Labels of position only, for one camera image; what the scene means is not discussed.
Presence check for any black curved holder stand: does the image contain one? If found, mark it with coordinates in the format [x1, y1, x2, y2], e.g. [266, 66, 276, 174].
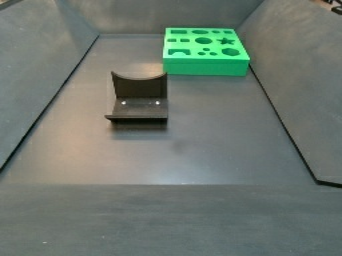
[106, 72, 169, 122]

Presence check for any green shape sorter box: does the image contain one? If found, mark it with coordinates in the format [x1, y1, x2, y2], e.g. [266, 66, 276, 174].
[163, 28, 250, 76]

